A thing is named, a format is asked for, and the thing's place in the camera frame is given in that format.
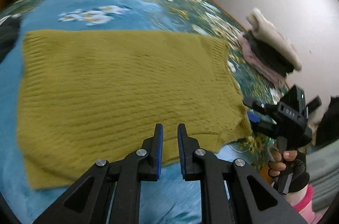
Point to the right hand in black glove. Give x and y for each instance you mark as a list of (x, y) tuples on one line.
[(288, 170)]

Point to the black and white garment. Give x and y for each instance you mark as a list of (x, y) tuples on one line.
[(9, 32)]

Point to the pink folded garment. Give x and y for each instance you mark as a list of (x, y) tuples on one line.
[(252, 59)]

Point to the black folded garment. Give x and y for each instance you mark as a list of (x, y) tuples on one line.
[(269, 56)]

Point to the blue floral bed blanket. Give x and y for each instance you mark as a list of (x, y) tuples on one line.
[(194, 16)]

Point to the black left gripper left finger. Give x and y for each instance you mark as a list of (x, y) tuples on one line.
[(109, 192)]

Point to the pink sleeved right forearm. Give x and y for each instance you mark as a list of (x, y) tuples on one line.
[(301, 201)]

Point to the cream fleece folded garment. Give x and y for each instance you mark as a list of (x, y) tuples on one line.
[(264, 30)]

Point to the olive green knitted sweater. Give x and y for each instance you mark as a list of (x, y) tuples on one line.
[(89, 95)]

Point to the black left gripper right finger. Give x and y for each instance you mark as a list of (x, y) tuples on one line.
[(233, 192)]

